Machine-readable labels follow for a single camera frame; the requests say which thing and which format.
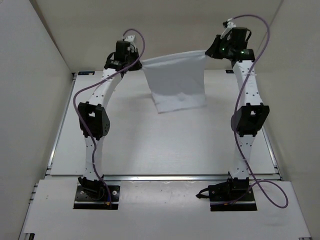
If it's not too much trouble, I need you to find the white skirt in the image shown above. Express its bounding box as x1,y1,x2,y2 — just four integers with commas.
141,50,207,114

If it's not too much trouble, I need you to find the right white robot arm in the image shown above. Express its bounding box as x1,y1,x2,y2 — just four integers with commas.
205,22,270,200

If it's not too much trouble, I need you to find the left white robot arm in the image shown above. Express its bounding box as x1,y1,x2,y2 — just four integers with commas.
76,35,142,199

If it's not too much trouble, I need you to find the right blue corner label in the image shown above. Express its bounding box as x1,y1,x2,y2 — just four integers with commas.
225,69,234,74

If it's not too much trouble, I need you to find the blue corner label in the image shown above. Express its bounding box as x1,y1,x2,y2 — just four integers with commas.
77,71,95,76
225,69,234,74

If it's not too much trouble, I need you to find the left blue corner label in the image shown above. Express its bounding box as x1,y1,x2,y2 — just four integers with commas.
77,71,95,76

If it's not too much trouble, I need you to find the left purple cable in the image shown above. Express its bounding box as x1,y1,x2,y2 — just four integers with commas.
72,29,146,210

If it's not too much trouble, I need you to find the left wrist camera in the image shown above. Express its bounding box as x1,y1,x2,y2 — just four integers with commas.
122,34,136,47

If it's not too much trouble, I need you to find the aluminium table rail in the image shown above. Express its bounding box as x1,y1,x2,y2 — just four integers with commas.
103,174,228,182

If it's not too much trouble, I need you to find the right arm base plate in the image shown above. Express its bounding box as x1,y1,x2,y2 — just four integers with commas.
195,180,258,212

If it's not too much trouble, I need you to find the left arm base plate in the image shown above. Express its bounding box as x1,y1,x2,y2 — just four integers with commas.
73,184,121,210

